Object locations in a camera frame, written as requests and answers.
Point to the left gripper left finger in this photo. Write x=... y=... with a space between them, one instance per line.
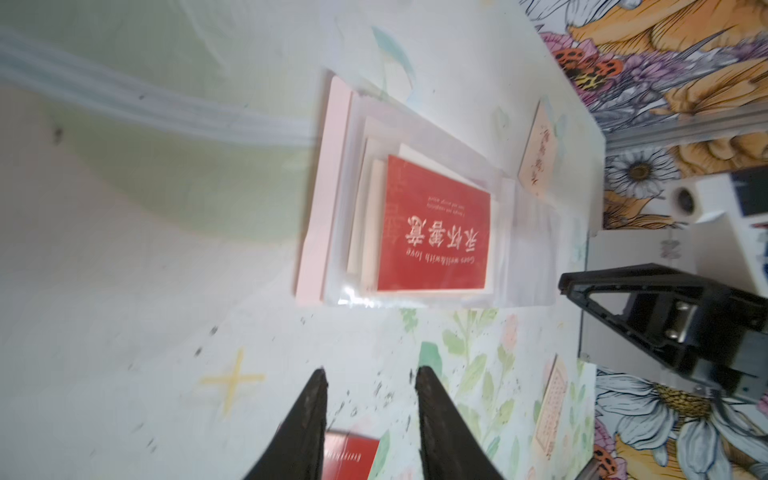
x=296 y=451

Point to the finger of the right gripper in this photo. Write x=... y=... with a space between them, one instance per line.
x=635 y=302

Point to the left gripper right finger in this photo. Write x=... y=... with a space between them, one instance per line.
x=448 y=449

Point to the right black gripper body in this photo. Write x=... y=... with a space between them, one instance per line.
x=732 y=342

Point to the red card with white characters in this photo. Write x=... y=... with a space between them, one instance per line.
x=348 y=456

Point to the cream card with framed text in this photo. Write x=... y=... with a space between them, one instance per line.
x=548 y=420

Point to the red landscape greeting card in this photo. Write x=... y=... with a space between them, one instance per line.
x=436 y=232

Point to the pink photo album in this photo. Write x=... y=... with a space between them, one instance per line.
x=341 y=251

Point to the silver metal case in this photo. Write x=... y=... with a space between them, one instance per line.
x=622 y=248

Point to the small pink card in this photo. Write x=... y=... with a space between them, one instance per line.
x=537 y=164

